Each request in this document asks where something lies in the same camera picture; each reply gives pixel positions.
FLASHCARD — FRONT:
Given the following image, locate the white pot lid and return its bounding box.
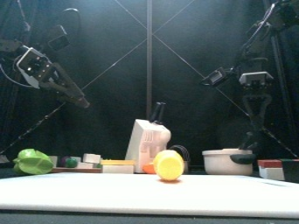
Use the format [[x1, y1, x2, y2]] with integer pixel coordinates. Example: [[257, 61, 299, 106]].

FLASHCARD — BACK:
[[201, 147, 253, 153]]

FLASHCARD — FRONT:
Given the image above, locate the white toy pot black handle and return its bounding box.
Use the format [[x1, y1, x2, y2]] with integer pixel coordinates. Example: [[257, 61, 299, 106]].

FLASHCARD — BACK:
[[201, 149, 257, 176]]

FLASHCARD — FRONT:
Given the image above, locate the red and white block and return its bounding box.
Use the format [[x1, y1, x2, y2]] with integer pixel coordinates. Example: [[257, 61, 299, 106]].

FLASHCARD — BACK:
[[256, 159, 285, 181]]

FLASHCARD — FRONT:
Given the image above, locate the dark box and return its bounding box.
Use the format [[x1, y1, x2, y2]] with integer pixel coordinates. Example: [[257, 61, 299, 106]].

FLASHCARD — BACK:
[[280, 158, 299, 184]]

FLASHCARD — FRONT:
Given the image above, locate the white toy block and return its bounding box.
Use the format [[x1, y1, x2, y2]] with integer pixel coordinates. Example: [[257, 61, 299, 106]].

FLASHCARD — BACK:
[[81, 153, 101, 165], [76, 161, 94, 170], [48, 155, 60, 168]]

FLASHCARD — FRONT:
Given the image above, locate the purple toy food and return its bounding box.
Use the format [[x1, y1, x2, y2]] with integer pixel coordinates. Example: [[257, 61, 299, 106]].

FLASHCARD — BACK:
[[57, 156, 70, 168]]

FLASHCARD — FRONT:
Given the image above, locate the green toy ball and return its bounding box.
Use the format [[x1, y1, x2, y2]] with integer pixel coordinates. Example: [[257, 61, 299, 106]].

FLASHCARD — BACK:
[[64, 157, 78, 169]]

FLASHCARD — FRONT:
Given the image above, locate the green bell pepper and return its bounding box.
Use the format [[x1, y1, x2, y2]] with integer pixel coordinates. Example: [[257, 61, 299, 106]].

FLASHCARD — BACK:
[[12, 148, 54, 176]]

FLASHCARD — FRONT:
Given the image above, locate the white knife block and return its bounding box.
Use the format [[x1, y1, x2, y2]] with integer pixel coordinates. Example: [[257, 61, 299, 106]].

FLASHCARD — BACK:
[[125, 118, 173, 174]]

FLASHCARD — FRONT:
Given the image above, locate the brown wooden tray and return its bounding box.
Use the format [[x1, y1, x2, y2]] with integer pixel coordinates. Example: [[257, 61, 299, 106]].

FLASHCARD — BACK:
[[50, 166, 102, 174]]

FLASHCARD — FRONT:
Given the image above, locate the yellow and white block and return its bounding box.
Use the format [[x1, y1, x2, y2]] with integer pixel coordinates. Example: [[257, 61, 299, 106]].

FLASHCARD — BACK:
[[100, 159, 136, 175]]

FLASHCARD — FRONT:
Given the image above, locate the yellow toy lemon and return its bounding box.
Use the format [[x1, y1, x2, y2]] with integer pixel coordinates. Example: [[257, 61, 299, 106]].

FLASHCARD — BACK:
[[152, 149, 185, 182]]

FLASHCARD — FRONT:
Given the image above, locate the orange toy food piece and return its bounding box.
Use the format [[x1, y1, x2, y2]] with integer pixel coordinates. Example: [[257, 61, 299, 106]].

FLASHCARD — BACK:
[[141, 163, 156, 175]]

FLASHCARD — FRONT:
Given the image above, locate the white cutting board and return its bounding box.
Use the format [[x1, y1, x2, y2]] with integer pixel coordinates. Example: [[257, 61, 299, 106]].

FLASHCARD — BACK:
[[0, 171, 299, 220]]

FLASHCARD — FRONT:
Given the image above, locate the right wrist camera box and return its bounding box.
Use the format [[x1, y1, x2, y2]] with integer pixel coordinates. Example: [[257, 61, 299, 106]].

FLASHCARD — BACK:
[[200, 66, 236, 88]]

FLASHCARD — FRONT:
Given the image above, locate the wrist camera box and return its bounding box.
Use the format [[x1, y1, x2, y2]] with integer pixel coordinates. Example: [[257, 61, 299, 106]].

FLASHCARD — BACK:
[[46, 25, 70, 51], [200, 66, 236, 88]]

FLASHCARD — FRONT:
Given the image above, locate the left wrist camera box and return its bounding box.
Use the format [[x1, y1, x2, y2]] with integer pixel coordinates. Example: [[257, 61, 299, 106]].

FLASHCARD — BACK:
[[46, 25, 70, 51]]

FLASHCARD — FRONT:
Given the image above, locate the black wire whisk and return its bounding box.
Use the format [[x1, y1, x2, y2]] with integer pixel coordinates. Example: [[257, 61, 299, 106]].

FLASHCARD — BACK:
[[169, 144, 192, 173]]

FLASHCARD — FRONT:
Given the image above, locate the grey vertical frame pole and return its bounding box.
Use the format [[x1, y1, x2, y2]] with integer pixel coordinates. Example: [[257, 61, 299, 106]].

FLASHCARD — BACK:
[[145, 0, 153, 119]]

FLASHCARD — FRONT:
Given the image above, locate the black knife handle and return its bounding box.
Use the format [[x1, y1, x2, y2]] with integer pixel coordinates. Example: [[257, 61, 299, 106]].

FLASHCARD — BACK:
[[156, 101, 167, 125], [149, 102, 161, 123]]

